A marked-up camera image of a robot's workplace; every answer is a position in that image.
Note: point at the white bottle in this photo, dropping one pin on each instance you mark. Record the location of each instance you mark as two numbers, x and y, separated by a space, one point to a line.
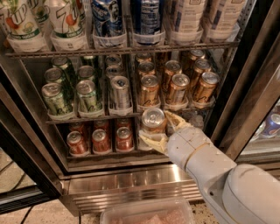
184 17
220 18

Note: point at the red can front middle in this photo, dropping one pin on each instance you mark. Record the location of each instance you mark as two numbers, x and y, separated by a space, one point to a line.
101 142

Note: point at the blue can right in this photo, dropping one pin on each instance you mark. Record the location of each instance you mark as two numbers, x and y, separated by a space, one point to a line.
147 18

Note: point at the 7up bottle left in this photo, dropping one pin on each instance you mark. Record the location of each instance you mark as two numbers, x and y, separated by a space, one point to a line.
24 33

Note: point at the blue can behind door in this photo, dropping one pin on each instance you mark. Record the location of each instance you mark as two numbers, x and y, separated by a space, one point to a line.
272 126

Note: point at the red can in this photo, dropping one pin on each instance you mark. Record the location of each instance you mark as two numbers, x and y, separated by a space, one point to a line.
77 145
124 140
101 142

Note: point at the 7up bottle right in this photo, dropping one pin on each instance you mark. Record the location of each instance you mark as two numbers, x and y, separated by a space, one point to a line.
68 20

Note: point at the white bottle right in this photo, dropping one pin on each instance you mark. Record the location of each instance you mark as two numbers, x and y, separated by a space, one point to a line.
220 18

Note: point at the red can front left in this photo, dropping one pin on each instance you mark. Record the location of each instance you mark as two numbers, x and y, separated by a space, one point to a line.
77 145

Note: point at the silver can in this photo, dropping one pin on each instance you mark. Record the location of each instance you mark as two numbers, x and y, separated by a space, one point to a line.
121 92
113 71

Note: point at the orange can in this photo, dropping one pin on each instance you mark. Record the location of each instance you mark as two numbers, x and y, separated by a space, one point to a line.
189 57
154 121
177 90
205 87
199 67
171 67
148 95

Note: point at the silver can front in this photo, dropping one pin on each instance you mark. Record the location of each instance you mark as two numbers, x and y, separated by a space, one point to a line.
121 92

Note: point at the steel fridge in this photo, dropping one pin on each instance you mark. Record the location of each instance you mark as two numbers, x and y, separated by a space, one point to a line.
249 89

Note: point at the red can front right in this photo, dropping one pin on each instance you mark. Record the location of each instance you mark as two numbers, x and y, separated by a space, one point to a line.
124 140

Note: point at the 7up bottle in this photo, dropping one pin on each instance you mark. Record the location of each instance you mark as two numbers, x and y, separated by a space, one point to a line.
24 33
68 20

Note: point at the green can back left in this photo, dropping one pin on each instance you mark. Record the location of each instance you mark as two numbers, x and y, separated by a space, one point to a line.
65 64

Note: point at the white bottle left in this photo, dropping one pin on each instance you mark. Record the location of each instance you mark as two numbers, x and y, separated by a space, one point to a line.
184 17

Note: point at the green can front left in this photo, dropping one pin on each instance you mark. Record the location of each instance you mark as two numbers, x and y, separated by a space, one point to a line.
55 99

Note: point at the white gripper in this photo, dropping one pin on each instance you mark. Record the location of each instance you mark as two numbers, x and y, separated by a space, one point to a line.
186 143

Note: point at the green can front right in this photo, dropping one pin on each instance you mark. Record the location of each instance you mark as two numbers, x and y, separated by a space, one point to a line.
88 97

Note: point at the green can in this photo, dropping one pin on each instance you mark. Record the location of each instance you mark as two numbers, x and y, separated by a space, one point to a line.
55 99
86 73
56 75
88 97
65 64

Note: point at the blue pepsi can left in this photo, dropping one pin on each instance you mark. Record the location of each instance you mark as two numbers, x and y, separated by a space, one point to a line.
108 18

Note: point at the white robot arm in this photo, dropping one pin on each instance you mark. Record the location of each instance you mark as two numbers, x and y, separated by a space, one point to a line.
235 193

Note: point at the water bottle right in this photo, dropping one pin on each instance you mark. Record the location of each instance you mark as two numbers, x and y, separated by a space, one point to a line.
197 121

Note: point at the clear plastic container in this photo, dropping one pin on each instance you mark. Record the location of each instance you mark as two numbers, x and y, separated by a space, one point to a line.
175 210

